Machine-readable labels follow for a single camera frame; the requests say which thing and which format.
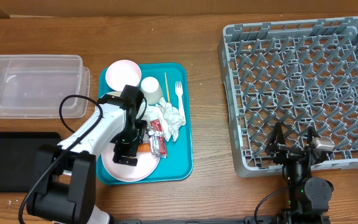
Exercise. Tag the white bowl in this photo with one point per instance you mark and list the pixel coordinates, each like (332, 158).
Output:
(112, 94)

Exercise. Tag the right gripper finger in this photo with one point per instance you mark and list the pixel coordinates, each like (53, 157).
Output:
(276, 140)
(312, 136)

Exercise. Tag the orange carrot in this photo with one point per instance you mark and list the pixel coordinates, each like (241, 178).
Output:
(144, 148)

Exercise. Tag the white napkin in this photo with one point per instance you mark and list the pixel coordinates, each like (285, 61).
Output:
(168, 115)

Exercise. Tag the red foil snack wrapper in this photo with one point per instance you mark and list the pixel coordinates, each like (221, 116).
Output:
(156, 139)

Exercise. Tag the grey dishwasher rack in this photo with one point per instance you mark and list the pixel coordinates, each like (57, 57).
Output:
(301, 74)

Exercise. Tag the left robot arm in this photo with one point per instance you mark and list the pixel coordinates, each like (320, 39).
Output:
(64, 179)

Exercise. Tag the clear plastic bin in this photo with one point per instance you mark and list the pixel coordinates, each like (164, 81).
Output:
(43, 86)

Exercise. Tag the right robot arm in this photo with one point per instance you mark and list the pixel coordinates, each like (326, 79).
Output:
(308, 196)

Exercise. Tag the teal plastic tray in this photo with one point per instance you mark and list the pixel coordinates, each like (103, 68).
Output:
(179, 163)

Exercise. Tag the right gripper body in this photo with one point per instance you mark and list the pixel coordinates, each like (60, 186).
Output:
(295, 168)

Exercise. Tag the white plastic cup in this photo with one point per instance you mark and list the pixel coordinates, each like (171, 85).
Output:
(151, 90)

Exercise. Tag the wooden chopstick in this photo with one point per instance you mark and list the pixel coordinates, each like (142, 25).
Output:
(167, 87)

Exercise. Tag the black waste tray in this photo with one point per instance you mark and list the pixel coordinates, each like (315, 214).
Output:
(17, 152)

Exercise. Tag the white plastic fork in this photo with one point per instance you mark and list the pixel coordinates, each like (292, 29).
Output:
(179, 93)

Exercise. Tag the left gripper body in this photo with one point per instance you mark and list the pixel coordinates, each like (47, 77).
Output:
(130, 140)

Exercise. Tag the pink plate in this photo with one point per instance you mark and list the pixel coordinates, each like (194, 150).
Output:
(146, 164)

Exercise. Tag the pink bowl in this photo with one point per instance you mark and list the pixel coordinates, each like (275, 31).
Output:
(122, 73)

